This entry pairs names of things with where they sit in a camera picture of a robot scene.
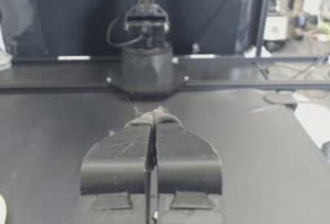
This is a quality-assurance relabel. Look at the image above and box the white label strip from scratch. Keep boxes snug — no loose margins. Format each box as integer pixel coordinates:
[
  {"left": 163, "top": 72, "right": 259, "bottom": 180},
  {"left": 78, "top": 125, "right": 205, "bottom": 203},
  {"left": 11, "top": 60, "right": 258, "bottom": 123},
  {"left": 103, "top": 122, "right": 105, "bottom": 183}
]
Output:
[
  {"left": 189, "top": 53, "right": 217, "bottom": 60},
  {"left": 55, "top": 55, "right": 92, "bottom": 62}
]

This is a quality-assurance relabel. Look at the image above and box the white object at table edge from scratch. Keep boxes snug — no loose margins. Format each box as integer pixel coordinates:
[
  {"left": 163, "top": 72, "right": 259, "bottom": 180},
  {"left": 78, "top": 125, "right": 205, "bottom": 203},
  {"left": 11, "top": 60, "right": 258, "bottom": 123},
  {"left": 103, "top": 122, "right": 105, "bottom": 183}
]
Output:
[{"left": 0, "top": 49, "right": 14, "bottom": 71}]

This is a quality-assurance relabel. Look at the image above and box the black horizontal frame rail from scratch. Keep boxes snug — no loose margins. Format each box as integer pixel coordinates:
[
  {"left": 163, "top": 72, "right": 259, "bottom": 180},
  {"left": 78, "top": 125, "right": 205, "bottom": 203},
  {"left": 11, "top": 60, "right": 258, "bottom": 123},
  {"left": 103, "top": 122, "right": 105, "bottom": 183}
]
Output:
[{"left": 0, "top": 53, "right": 330, "bottom": 91}]

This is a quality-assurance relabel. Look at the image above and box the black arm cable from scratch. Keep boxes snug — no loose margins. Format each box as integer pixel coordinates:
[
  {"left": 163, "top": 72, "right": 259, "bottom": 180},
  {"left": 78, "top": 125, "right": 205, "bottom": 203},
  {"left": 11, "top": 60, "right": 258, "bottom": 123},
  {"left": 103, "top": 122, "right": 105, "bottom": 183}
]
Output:
[{"left": 105, "top": 14, "right": 145, "bottom": 49}]

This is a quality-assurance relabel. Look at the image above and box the black vertical frame post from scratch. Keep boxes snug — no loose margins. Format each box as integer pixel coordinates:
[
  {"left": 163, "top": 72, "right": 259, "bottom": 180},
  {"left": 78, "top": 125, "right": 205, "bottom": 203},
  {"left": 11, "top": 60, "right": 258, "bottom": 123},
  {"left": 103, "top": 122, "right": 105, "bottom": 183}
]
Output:
[{"left": 254, "top": 0, "right": 276, "bottom": 59}]

